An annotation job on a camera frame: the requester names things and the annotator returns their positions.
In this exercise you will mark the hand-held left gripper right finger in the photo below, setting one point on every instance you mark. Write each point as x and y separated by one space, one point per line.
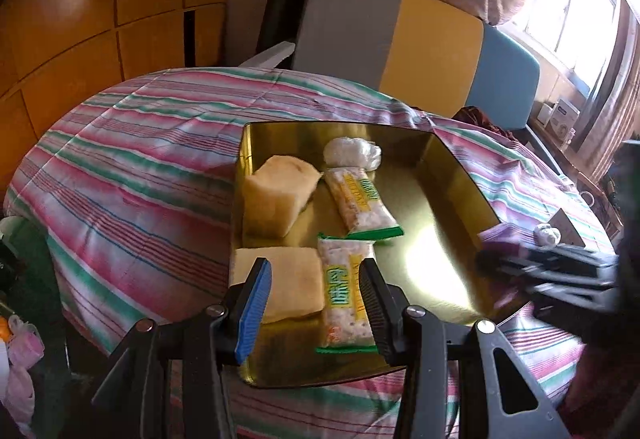
375 314

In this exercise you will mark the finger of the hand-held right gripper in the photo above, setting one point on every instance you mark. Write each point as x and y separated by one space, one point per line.
540 273
575 255

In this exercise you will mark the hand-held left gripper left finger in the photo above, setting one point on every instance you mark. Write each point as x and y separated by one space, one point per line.
255 314

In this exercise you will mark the small dark box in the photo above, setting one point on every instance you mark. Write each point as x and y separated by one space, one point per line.
565 226

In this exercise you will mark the green-edged snack bar packet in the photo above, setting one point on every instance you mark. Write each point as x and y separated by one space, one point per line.
345 299
362 204

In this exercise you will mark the yellow sponge cake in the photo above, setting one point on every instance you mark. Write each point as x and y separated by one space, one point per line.
280 199
285 284

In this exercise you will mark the purple snack packet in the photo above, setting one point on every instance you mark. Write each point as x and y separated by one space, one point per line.
500 239

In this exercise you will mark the gold tin box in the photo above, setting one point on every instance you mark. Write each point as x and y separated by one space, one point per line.
440 219

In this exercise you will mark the white plastic-wrapped bun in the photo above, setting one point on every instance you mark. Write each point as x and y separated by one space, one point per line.
350 151

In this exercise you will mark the small white object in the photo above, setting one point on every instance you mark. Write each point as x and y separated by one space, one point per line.
547 234

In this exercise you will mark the white mug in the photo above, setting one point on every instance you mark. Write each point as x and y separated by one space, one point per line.
587 195

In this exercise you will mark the person's maroon clothing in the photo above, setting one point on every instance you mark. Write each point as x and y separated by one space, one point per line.
600 394

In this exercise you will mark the wooden desk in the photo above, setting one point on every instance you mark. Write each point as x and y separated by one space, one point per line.
575 169

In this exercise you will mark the white carton box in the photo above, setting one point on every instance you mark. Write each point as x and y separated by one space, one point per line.
562 116

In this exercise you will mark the dark red cloth heap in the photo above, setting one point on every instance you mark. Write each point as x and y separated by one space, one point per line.
482 119

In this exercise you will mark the beige curtain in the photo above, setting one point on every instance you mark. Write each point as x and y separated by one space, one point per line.
620 94

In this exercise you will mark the striped pink green bedsheet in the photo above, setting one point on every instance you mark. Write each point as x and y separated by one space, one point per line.
140 149

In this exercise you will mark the pink plastic bag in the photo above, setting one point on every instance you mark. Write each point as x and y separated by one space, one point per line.
22 349

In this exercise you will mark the bright window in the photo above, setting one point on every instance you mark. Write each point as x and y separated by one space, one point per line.
565 4

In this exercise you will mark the orange wooden wardrobe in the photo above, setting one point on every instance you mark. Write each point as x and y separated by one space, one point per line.
100 19

